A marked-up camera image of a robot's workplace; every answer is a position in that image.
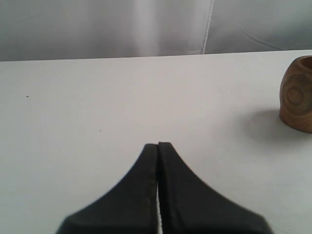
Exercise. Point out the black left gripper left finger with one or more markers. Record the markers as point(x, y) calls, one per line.
point(130, 207)

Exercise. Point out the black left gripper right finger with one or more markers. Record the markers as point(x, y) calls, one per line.
point(189, 206)

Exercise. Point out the wooden cup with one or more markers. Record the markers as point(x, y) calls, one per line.
point(296, 95)

